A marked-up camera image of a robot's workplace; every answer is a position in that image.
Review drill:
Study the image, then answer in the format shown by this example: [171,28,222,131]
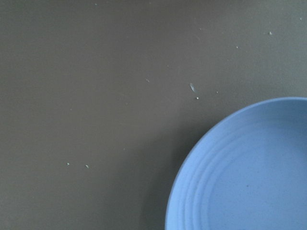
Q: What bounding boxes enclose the blue round plate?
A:
[165,97,307,230]

